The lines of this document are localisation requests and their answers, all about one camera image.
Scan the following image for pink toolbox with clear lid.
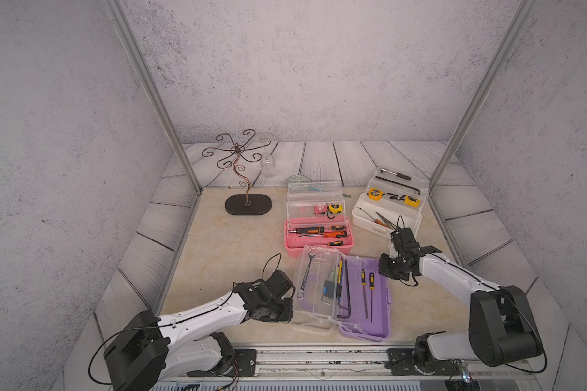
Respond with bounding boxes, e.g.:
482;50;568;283
285;181;354;257

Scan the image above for clear glass bottle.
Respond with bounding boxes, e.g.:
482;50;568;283
258;132;277;178

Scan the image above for yellow tape measure right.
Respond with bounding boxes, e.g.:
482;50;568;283
404;195;421;208

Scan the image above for yellow black file left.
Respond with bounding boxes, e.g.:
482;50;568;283
360;268;369;319

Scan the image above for yellow tape measure left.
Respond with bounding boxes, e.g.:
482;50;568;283
367;187;383;200

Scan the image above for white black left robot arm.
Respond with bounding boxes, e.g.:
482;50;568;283
99;270;295;390

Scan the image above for yellow black file right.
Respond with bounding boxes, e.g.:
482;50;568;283
369;272;375;322

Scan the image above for long black hex key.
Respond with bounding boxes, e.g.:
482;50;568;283
375;176;422;196

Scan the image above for pliers in white box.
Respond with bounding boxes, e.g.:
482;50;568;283
359;207;396;230

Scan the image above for right aluminium frame post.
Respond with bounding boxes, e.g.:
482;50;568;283
430;0;537;189

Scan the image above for orange handle screwdriver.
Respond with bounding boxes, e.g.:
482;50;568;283
300;231;348;239

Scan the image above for white open toolbox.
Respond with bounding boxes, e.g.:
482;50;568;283
352;166;430;239

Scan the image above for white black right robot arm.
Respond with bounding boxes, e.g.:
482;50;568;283
378;228;546;375

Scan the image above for purple toolbox with clear lid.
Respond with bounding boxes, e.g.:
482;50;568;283
293;246;391;342

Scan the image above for yellow black file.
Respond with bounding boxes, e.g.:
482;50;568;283
369;272;375;322
360;268;369;319

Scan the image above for brown metal jewelry stand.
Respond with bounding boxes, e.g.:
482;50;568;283
201;129;273;217

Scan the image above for left aluminium frame post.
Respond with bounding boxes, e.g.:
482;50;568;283
103;0;202;194

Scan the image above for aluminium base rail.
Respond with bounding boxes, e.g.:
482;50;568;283
154;343;541;390

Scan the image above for aluminium frame post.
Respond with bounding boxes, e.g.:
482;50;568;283
430;0;537;189
103;0;202;194

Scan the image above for black silver ratchet tool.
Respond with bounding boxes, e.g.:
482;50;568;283
380;168;412;181

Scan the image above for silver combination wrench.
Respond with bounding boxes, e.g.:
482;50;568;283
297;250;316;299

